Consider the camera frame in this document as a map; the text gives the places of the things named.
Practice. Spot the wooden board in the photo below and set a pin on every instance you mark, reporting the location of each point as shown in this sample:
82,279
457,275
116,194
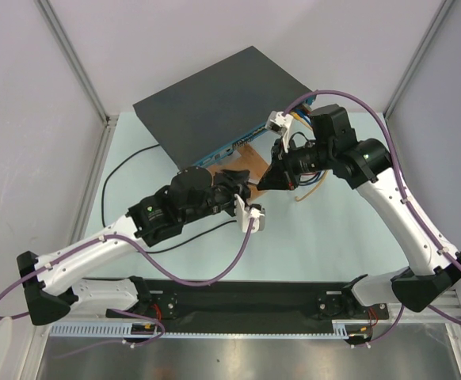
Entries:
245,158

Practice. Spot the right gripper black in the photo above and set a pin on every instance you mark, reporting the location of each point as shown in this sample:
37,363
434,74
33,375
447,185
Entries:
283,169

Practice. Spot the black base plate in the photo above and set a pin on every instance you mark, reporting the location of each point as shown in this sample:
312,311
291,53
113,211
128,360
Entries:
251,307

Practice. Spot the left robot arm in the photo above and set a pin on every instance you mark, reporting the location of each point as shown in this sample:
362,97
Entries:
193,194

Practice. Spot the black network switch blue front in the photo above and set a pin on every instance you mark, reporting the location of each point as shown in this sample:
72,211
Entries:
204,117

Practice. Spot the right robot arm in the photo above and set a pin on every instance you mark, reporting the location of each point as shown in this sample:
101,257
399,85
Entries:
434,263

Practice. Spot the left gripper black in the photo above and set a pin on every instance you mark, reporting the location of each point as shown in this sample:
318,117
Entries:
232,186

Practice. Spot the light blue table mat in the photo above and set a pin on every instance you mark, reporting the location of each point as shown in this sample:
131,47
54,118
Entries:
329,233

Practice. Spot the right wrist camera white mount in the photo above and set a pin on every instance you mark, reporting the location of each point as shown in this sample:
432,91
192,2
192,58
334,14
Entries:
281,124

